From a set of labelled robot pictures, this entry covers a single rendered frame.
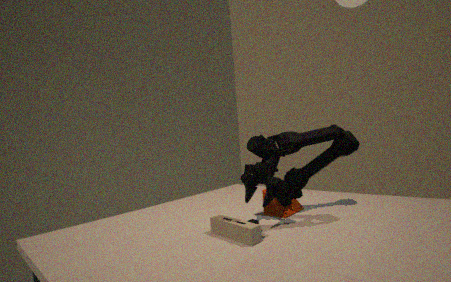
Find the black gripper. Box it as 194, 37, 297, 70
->
240, 160, 287, 207

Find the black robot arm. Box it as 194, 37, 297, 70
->
244, 124, 359, 207

